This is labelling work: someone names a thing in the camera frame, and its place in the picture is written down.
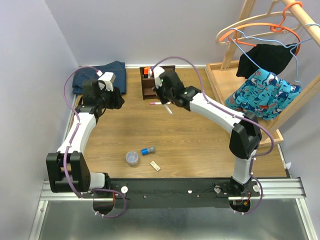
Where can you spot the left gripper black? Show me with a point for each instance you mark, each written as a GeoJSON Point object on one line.
{"type": "Point", "coordinates": [117, 102]}

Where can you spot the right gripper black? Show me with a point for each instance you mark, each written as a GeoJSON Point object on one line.
{"type": "Point", "coordinates": [163, 100]}

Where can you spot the lavender capped white marker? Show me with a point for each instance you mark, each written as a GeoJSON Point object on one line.
{"type": "Point", "coordinates": [168, 109]}

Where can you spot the brown wooden desk organizer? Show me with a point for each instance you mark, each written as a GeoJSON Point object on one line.
{"type": "Point", "coordinates": [147, 84]}

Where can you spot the pink capped white marker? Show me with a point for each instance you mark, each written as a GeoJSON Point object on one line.
{"type": "Point", "coordinates": [159, 103]}

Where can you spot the orange capped black highlighter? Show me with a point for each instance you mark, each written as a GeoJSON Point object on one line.
{"type": "Point", "coordinates": [146, 71]}

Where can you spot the clear round pin container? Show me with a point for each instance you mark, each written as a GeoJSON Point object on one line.
{"type": "Point", "coordinates": [132, 158]}

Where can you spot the salmon capped white marker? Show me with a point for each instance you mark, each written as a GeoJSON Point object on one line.
{"type": "Point", "coordinates": [150, 72]}

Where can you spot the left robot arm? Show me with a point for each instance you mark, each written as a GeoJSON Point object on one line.
{"type": "Point", "coordinates": [67, 169]}

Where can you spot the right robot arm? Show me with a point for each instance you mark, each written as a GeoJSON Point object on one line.
{"type": "Point", "coordinates": [245, 136]}

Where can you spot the blue and grey glue stick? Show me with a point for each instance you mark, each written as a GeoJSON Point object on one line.
{"type": "Point", "coordinates": [149, 150]}

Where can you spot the wooden clothes hanger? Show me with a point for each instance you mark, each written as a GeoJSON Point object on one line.
{"type": "Point", "coordinates": [250, 21]}

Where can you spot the beige eraser block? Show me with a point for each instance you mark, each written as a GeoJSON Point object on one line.
{"type": "Point", "coordinates": [155, 166]}

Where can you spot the blue shark print shorts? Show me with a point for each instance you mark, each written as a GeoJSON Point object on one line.
{"type": "Point", "coordinates": [263, 94]}

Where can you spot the black garment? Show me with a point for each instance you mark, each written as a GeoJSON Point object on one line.
{"type": "Point", "coordinates": [272, 58]}

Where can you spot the orange plastic hanger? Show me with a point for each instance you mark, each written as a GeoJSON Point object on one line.
{"type": "Point", "coordinates": [260, 26]}

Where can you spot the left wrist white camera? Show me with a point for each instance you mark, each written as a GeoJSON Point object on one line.
{"type": "Point", "coordinates": [106, 80]}

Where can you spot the wrist white camera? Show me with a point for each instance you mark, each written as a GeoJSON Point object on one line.
{"type": "Point", "coordinates": [157, 71]}
{"type": "Point", "coordinates": [106, 80]}

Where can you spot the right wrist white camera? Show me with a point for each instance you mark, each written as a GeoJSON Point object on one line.
{"type": "Point", "coordinates": [157, 71]}

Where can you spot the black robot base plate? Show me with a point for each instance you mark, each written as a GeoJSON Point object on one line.
{"type": "Point", "coordinates": [152, 193]}

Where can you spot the light blue wire hanger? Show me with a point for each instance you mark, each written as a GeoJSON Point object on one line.
{"type": "Point", "coordinates": [297, 62]}

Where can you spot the aluminium frame rail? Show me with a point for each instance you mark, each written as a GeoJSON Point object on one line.
{"type": "Point", "coordinates": [175, 209]}

